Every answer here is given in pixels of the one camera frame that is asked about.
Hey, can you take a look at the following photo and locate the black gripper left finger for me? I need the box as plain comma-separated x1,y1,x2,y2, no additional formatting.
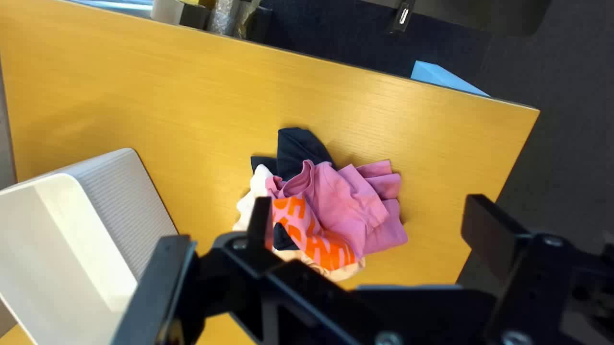
246,196,277,252

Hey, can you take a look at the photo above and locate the light blue flat board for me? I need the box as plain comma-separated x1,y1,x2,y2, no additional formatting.
409,60,491,100

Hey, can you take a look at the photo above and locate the navy blue garment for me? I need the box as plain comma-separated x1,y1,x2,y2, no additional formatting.
250,127,336,252

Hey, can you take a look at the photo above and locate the cream pale pink garment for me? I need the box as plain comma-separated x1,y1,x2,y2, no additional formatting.
230,164,367,284

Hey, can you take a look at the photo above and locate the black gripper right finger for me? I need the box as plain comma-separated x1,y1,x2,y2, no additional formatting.
461,192,537,284

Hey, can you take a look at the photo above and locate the shiny grey cylinder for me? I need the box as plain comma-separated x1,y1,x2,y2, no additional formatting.
206,0,250,39

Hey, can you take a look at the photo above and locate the pink garment with orange print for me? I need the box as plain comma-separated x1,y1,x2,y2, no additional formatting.
263,158,411,269

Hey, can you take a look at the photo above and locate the white ribbed plastic basket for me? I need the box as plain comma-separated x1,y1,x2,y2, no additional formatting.
0,146,179,345

